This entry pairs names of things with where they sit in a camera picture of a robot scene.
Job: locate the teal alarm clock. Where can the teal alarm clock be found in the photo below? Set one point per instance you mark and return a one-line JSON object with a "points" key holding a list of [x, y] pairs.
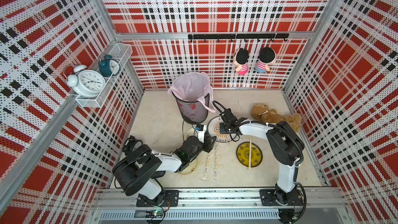
{"points": [[108, 66]]}

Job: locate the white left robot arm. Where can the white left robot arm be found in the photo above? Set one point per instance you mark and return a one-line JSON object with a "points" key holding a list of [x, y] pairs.
{"points": [[138, 171]]}

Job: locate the cream plate with flower print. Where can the cream plate with flower print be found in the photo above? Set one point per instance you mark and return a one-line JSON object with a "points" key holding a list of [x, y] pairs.
{"points": [[190, 132]]}

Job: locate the brown teddy bear plush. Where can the brown teddy bear plush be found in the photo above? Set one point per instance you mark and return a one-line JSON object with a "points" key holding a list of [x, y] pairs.
{"points": [[261, 112]]}

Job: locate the bare wooden chopsticks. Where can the bare wooden chopsticks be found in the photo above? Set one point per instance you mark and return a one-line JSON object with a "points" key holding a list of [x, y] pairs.
{"points": [[250, 153]]}

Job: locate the white twin-bell alarm clock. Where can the white twin-bell alarm clock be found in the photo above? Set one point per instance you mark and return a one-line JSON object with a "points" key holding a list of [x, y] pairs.
{"points": [[86, 82]]}

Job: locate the black alarm clock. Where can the black alarm clock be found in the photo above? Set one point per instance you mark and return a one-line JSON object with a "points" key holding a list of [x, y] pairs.
{"points": [[129, 143]]}

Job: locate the black mesh waste bin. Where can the black mesh waste bin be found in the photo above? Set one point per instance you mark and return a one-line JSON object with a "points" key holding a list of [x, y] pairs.
{"points": [[193, 112]]}

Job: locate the white wire wall shelf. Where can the white wire wall shelf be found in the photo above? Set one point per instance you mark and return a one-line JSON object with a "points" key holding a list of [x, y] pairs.
{"points": [[121, 53]]}

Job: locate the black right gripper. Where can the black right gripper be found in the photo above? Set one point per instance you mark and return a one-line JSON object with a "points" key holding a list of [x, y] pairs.
{"points": [[222, 130]]}

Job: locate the white plate with teal rim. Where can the white plate with teal rim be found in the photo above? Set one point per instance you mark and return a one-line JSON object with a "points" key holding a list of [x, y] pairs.
{"points": [[213, 127]]}

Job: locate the disposable chopsticks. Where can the disposable chopsticks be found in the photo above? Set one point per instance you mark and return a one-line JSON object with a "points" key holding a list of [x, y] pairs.
{"points": [[215, 173], [206, 169]]}

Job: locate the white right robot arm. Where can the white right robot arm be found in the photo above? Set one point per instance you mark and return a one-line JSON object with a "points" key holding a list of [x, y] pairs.
{"points": [[286, 146]]}

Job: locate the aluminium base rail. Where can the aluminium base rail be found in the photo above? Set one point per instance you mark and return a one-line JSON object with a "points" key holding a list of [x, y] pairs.
{"points": [[321, 205]]}

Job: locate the yellow patterned plate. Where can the yellow patterned plate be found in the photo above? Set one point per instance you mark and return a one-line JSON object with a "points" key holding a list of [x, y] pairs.
{"points": [[243, 156]]}

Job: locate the black wall hook rail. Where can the black wall hook rail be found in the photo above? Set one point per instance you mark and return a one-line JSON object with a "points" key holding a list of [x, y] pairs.
{"points": [[270, 36]]}

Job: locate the blue striped hanging doll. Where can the blue striped hanging doll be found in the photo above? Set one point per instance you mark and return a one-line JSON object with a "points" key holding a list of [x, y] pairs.
{"points": [[267, 56]]}

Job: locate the pink striped hanging doll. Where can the pink striped hanging doll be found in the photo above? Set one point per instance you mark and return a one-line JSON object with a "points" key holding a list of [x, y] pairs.
{"points": [[240, 61]]}

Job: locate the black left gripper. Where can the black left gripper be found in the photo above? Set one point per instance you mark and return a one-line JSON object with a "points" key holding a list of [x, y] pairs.
{"points": [[208, 145]]}

